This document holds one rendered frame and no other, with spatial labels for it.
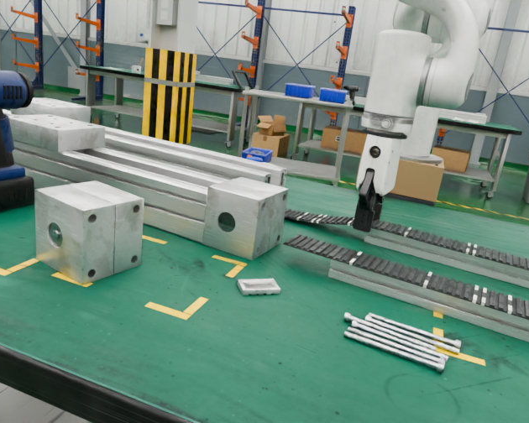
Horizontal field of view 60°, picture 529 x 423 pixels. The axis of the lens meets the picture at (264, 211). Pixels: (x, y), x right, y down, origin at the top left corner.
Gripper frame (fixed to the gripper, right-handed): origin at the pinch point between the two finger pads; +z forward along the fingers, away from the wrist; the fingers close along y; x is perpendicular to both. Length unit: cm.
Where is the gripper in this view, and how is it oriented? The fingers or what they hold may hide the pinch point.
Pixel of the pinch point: (367, 216)
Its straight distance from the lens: 84.6
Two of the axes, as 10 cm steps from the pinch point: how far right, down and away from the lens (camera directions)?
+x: -8.8, -2.5, 4.1
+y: 4.6, -2.1, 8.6
